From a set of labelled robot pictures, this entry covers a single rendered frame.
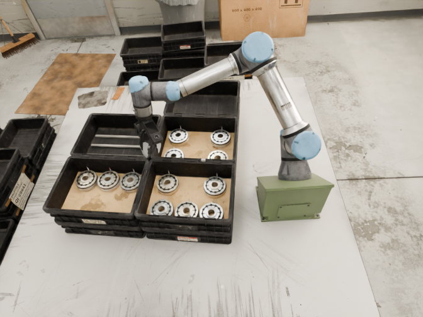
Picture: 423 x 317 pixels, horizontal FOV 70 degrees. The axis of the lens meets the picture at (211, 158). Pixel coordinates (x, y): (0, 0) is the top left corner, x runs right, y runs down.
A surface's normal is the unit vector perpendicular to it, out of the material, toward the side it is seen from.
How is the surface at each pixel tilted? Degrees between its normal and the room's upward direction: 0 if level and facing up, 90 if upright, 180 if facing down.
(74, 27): 90
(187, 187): 0
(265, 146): 0
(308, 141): 53
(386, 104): 0
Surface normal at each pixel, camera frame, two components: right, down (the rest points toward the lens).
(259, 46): -0.04, 0.00
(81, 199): -0.06, -0.63
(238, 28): 0.00, 0.55
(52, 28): 0.00, 0.78
